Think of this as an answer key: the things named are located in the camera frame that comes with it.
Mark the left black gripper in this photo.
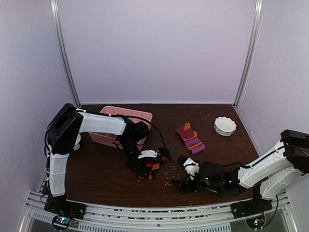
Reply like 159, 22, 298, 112
119, 136, 145, 178

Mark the maroon orange purple striped sock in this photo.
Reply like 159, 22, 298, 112
176, 122, 205, 155

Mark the black argyle red orange sock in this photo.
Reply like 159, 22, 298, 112
136, 147, 172, 180

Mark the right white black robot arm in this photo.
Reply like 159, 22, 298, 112
171, 130, 309, 214

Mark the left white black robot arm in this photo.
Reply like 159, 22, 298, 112
44, 103, 187, 215

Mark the white scalloped ceramic bowl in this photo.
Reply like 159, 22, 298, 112
214, 116, 237, 137

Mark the pink divided organizer tray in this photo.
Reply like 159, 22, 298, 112
89, 105, 154, 152

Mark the small white round container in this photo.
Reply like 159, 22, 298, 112
73, 134, 82, 151

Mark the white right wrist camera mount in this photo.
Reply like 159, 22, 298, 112
183, 158, 199, 180

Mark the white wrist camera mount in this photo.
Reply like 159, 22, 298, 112
183, 158, 199, 180
138, 150, 158, 159

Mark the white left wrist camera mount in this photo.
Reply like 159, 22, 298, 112
138, 150, 158, 159

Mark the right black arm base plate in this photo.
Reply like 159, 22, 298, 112
230, 199, 272, 218

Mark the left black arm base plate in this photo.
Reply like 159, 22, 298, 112
44, 201, 86, 219

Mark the right aluminium frame post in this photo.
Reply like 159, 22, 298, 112
234, 0, 264, 109

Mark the aluminium frame post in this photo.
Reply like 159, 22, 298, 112
234, 0, 264, 109
50, 0, 81, 107

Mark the left aluminium frame post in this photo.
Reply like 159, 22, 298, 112
50, 0, 81, 107

